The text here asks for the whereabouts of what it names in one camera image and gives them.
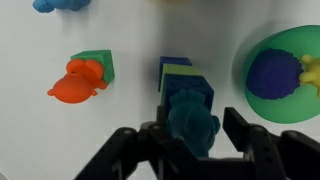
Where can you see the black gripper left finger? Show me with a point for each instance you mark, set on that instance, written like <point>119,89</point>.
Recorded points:
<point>133,153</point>

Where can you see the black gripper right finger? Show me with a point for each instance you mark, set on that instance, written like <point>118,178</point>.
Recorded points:
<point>273,153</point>

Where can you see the teal rubber toy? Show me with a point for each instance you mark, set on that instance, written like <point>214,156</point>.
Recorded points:
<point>193,123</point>

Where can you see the purple round toy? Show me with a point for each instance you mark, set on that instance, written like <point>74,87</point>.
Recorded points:
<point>273,75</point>

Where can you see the yellow star toy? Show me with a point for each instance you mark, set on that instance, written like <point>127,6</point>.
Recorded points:
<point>311,73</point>

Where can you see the orange rubber toy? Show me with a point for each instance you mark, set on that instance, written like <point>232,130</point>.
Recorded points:
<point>75,85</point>

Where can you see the lime green block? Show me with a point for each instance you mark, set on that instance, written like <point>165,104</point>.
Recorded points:
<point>180,69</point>

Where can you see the dark blue block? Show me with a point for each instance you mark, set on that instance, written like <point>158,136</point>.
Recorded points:
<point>175,60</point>

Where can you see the light blue turtle toy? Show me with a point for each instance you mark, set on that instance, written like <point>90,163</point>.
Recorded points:
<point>56,4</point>

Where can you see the green plastic bowl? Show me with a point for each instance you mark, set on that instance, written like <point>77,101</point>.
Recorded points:
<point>283,110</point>

